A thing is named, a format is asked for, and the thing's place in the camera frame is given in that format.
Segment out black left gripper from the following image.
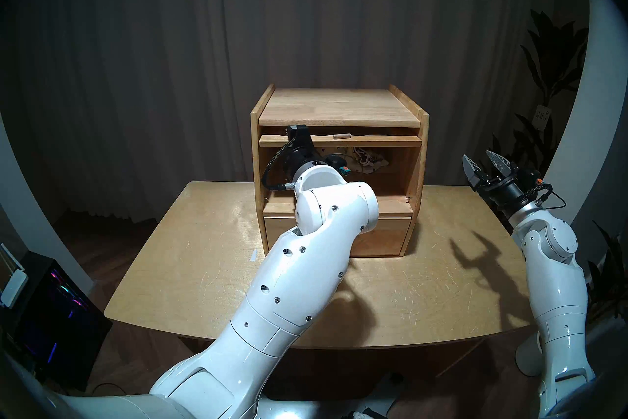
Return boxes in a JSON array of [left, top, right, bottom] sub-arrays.
[[281, 124, 319, 177]]

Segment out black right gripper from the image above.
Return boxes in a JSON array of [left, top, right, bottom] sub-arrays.
[[463, 150, 541, 218]]

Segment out white cartoon print pants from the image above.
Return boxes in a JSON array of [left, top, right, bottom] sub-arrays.
[[343, 147, 391, 174]]

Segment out wooden door wavy window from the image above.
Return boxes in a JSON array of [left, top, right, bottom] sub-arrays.
[[259, 127, 422, 147]]

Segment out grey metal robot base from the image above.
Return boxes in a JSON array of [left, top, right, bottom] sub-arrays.
[[255, 371, 408, 419]]

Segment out wooden cabinet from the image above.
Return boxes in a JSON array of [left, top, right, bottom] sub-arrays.
[[250, 83, 430, 257]]

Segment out tall dark leafy plant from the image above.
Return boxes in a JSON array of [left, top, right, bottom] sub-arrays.
[[478, 10, 589, 232]]

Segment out dark spiky potted plant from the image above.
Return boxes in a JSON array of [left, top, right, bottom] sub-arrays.
[[586, 221, 628, 325]]

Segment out grey pleated curtain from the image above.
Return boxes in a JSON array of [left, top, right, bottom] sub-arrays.
[[0, 0, 589, 227]]

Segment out light wooden table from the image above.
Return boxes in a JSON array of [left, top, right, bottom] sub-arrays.
[[104, 181, 540, 350]]

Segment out white round plant pot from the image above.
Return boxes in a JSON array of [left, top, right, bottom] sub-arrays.
[[515, 338, 546, 377]]

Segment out black computer tower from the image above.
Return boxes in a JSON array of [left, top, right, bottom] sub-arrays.
[[0, 251, 113, 392]]

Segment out white router box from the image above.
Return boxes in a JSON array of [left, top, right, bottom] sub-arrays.
[[0, 243, 29, 309]]

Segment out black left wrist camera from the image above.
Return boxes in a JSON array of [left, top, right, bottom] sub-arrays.
[[324, 154, 352, 176]]

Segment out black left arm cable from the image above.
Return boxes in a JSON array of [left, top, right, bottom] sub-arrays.
[[262, 136, 301, 191]]

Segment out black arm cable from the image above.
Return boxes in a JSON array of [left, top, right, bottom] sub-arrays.
[[262, 136, 301, 191], [532, 182, 567, 210]]

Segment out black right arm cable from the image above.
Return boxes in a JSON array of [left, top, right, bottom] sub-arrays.
[[532, 182, 567, 210]]

